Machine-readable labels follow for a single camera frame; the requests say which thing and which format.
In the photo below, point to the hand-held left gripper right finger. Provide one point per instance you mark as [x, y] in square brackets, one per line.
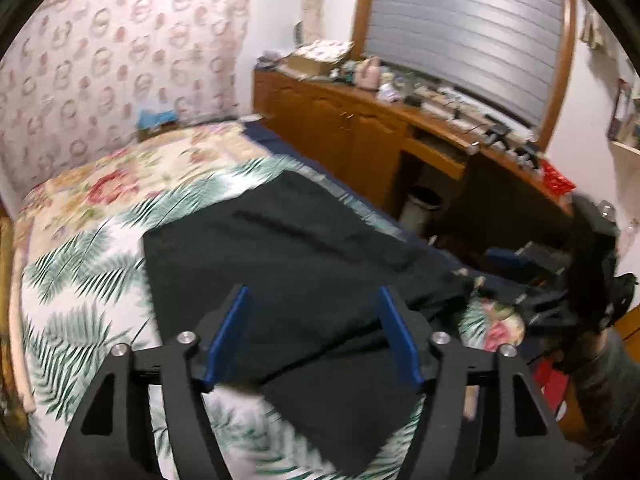
[400, 335]

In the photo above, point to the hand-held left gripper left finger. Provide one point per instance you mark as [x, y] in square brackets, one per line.
[227, 335]

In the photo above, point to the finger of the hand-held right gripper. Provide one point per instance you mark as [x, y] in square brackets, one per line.
[525, 305]
[505, 261]

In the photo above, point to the black printed t-shirt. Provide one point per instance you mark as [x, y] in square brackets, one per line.
[300, 260]

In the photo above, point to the red bag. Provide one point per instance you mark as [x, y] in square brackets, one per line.
[550, 385]

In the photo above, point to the red foil packet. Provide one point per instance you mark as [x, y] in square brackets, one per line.
[557, 177]

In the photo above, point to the grey trash bin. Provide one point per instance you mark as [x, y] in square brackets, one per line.
[420, 205]

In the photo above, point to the floral palm leaf bedspread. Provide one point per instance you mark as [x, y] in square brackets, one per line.
[100, 270]

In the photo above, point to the wooden cabinet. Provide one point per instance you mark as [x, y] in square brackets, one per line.
[350, 130]

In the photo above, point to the blue packet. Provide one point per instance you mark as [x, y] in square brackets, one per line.
[156, 117]

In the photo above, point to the pink jug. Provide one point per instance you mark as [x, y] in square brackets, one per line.
[370, 72]

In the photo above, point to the cardboard box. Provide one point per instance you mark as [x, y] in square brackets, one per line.
[312, 60]

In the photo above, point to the patterned upholstered headboard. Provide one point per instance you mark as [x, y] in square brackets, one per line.
[100, 60]

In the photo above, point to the wall shelf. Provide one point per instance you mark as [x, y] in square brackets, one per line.
[625, 120]

